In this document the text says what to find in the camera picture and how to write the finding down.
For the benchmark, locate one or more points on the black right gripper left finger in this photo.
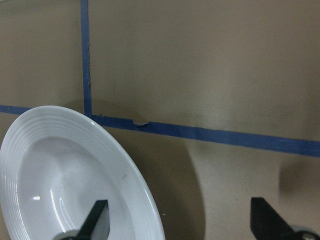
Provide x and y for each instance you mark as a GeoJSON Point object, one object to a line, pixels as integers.
{"type": "Point", "coordinates": [97, 224]}

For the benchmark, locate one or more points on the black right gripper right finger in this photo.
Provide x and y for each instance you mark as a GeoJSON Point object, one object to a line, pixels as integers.
{"type": "Point", "coordinates": [267, 224]}

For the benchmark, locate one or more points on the white ribbed plate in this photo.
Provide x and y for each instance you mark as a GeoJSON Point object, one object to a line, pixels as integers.
{"type": "Point", "coordinates": [55, 163]}

